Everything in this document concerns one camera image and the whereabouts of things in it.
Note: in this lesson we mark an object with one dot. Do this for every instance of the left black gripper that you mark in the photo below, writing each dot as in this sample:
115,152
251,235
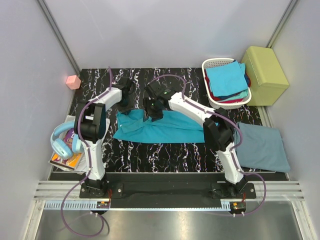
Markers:
125,107

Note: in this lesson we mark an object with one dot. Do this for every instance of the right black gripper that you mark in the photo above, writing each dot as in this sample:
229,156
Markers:
148,113

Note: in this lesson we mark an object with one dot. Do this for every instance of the teal t shirt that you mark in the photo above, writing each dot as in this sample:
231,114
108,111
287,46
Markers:
173,128

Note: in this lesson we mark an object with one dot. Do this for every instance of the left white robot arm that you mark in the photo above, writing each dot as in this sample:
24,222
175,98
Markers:
91,126

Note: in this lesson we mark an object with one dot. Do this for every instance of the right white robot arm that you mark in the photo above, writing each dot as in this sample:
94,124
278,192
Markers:
218,132

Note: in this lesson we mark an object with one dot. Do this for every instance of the stack of papers and books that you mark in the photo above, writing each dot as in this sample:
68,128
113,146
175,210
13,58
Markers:
72,161

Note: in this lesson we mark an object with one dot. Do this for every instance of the red shirt in basket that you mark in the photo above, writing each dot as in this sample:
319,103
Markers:
234,98

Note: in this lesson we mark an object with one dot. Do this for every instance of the pink cube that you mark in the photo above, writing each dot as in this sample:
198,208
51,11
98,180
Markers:
73,82

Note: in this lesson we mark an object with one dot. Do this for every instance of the white perforated laundry basket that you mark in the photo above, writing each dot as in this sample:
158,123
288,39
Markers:
214,62

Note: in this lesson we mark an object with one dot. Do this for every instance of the light blue shirt in basket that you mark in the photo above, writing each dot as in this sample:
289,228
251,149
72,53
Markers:
227,79

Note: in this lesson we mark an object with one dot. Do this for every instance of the light blue headphones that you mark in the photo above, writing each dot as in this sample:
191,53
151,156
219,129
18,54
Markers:
60,147

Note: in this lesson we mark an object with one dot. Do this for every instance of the green storage box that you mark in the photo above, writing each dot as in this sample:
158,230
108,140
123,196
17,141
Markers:
268,81

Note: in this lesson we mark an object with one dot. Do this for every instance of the folded grey-blue t shirt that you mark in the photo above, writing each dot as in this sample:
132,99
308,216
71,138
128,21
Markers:
261,148

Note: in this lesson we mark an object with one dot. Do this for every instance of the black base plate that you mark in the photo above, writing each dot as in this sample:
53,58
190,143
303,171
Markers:
220,188

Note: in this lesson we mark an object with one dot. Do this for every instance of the aluminium rail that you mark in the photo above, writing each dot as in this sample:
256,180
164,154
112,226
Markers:
273,190

